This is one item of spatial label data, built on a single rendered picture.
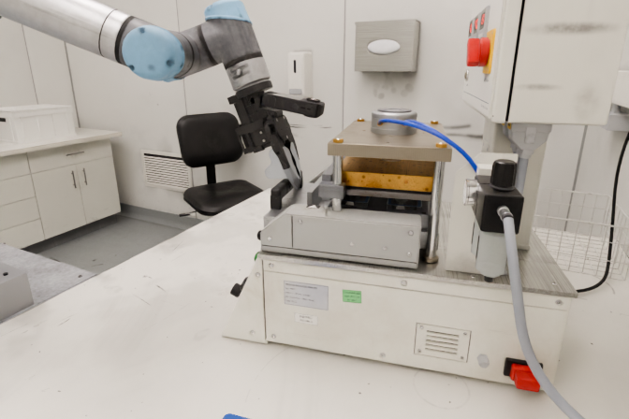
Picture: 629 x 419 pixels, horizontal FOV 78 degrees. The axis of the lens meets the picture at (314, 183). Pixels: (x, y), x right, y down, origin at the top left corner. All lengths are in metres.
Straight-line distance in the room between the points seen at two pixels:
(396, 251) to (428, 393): 0.22
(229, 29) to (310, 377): 0.60
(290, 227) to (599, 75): 0.45
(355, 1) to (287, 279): 1.85
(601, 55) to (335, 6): 1.88
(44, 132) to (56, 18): 2.53
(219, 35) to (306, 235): 0.38
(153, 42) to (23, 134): 2.56
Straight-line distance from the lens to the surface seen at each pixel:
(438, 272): 0.61
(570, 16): 0.56
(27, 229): 3.15
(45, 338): 0.90
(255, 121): 0.75
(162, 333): 0.81
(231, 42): 0.74
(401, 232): 0.58
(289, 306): 0.68
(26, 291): 1.00
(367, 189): 0.63
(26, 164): 3.07
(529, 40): 0.55
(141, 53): 0.63
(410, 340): 0.67
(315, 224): 0.60
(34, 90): 3.74
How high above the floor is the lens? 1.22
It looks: 17 degrees down
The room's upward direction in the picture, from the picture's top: straight up
